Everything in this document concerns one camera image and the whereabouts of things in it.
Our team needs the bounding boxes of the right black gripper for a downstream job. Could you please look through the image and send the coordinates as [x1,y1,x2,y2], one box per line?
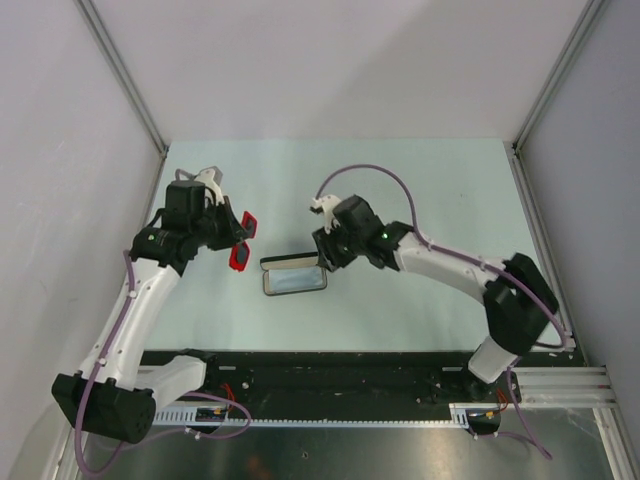
[312,219,364,273]

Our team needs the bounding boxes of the red sunglasses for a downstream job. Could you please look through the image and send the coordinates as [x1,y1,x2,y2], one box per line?
[229,211,258,272]

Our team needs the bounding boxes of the black glasses case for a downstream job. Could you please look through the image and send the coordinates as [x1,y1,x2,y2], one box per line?
[259,251,328,297]

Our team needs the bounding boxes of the blue cleaning cloth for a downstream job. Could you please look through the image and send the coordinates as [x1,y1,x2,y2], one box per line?
[266,266,327,295]

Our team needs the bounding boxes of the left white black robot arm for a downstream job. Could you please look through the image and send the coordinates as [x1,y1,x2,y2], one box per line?
[51,169,257,444]

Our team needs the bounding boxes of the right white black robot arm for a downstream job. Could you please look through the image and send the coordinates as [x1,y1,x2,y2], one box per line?
[310,195,559,401]

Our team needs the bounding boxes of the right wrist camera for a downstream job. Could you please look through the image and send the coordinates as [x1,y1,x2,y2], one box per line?
[310,195,342,234]

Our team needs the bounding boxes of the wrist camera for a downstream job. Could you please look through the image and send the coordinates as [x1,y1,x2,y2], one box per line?
[310,195,342,234]
[195,166,223,195]

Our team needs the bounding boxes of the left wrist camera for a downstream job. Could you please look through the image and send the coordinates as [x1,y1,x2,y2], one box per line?
[195,166,223,195]

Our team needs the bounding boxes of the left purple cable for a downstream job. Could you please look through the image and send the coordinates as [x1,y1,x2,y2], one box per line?
[74,168,252,475]

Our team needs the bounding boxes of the purple cable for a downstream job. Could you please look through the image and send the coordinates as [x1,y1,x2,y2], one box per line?
[74,168,252,475]
[314,163,576,461]

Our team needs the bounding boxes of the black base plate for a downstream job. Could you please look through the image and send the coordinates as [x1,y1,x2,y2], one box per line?
[142,349,586,421]

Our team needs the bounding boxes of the white cable duct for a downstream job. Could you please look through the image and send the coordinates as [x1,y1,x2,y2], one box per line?
[152,403,499,429]

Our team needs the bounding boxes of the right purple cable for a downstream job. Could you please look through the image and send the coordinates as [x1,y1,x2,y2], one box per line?
[314,163,576,461]

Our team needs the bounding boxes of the aluminium rail frame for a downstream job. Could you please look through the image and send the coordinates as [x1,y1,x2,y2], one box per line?
[71,169,639,479]

